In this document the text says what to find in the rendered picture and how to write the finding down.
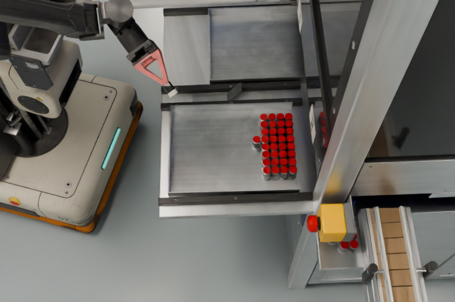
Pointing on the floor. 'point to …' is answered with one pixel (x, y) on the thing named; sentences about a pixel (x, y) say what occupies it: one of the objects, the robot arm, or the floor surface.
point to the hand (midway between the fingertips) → (164, 80)
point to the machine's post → (372, 85)
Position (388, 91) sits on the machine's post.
